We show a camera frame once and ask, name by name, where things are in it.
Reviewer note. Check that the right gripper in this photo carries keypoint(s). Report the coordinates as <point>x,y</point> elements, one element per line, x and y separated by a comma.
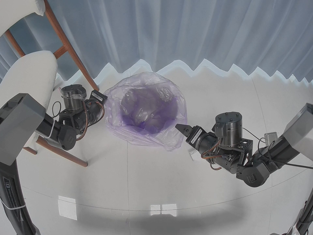
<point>199,141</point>

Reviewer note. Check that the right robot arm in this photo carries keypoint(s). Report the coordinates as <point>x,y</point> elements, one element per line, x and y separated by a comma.
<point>254,175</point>

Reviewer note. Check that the purple plastic bag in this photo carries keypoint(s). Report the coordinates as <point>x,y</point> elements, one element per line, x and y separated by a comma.
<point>146,136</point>

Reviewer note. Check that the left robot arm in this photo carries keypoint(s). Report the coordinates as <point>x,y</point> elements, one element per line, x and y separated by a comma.
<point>17,123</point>

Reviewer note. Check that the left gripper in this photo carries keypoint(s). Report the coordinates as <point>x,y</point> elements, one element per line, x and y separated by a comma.
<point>95,111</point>

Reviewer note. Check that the white cushioned wooden chair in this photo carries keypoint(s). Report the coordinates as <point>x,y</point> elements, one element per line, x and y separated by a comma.
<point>31,70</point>

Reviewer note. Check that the crumpled white paper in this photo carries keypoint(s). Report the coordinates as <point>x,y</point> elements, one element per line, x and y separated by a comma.
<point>193,155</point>

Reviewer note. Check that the blue-green curtain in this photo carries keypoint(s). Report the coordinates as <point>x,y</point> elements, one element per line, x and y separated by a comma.
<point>156,21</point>

